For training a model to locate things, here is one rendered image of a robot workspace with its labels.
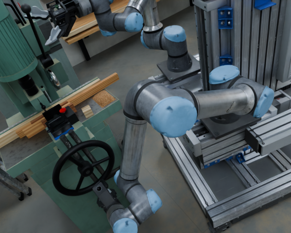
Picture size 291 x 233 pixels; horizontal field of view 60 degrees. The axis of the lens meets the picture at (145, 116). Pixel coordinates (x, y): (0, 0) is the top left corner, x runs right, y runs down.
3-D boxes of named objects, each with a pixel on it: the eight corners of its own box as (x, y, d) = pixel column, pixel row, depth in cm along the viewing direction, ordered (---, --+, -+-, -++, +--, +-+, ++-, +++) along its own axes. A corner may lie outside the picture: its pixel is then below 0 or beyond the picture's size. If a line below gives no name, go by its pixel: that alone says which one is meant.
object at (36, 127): (28, 138, 122) (22, 131, 119) (27, 136, 124) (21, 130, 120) (74, 110, 130) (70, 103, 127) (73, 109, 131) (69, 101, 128)
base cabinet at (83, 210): (92, 244, 170) (38, 187, 123) (61, 188, 210) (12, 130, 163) (144, 201, 184) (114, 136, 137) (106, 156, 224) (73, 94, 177)
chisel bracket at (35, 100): (39, 115, 119) (29, 101, 114) (31, 102, 129) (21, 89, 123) (53, 107, 122) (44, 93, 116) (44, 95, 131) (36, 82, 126)
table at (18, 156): (18, 193, 107) (9, 185, 103) (3, 153, 128) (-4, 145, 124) (133, 116, 126) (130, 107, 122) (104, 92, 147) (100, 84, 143)
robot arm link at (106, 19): (117, 38, 111) (109, 14, 104) (98, 37, 117) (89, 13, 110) (127, 30, 116) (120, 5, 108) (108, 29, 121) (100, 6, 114)
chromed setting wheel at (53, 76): (60, 94, 134) (49, 74, 126) (52, 85, 142) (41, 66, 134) (65, 91, 135) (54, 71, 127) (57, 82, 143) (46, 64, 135)
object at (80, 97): (20, 138, 124) (15, 133, 121) (19, 136, 125) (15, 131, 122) (119, 79, 142) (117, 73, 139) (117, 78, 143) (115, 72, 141)
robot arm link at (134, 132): (117, 70, 79) (107, 186, 103) (136, 83, 72) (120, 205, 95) (148, 67, 86) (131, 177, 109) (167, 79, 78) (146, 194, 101)
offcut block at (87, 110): (86, 118, 123) (83, 113, 121) (83, 113, 126) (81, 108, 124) (93, 114, 124) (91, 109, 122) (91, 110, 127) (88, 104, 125)
